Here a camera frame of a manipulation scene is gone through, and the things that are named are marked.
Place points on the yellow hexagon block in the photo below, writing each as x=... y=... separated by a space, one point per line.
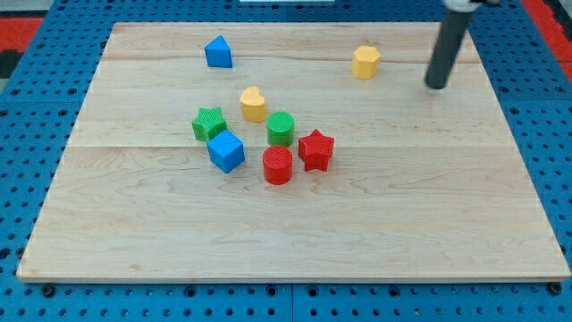
x=365 y=62

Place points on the red cylinder block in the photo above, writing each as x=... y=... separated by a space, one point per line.
x=277 y=164

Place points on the red star block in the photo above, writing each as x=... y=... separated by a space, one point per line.
x=315 y=150

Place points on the green cylinder block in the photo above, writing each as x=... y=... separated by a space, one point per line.
x=280 y=129

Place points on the blue cube block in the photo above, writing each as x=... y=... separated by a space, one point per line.
x=226 y=151

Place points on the yellow heart block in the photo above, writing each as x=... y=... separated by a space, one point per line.
x=252 y=105

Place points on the light wooden board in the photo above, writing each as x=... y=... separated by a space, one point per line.
x=423 y=186

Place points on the green star block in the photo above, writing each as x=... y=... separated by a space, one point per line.
x=208 y=123

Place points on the blue triangle block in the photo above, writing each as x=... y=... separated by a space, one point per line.
x=218 y=53

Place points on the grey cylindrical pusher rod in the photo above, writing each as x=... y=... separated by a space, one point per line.
x=449 y=40

